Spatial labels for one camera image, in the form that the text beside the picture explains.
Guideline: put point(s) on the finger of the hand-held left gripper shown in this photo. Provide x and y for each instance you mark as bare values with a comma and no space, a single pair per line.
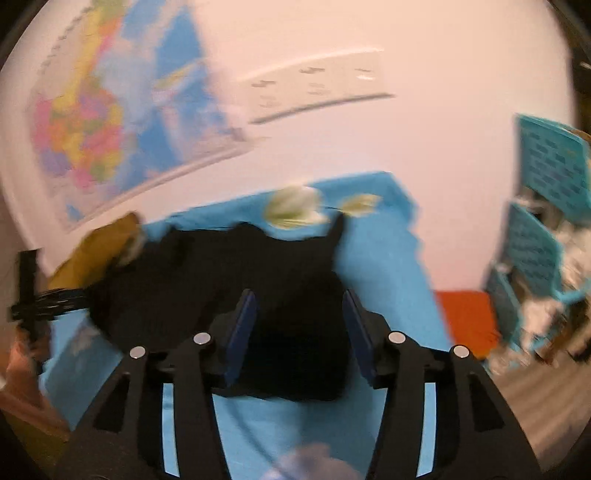
64,300

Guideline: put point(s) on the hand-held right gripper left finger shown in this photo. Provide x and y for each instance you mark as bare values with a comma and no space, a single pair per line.
240,337

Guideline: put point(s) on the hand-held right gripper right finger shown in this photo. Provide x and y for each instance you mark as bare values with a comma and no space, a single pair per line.
358,337

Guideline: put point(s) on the black garment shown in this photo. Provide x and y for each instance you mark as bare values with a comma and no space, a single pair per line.
286,277

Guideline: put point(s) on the person's left hand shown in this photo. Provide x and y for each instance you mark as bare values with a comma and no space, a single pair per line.
21,383

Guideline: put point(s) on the olive folded garment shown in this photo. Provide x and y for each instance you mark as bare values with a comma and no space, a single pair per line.
101,249

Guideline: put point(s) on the blue floral bed sheet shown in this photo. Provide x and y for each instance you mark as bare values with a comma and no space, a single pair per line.
378,258

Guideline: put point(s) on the teal plastic storage rack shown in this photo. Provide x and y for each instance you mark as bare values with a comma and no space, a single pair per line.
549,161

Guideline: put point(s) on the colourful wall map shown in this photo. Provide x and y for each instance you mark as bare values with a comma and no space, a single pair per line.
120,115

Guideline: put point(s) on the white wall socket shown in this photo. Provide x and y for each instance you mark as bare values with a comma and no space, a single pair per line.
321,85
270,97

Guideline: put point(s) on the white wall switch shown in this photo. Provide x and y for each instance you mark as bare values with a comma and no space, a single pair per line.
369,74

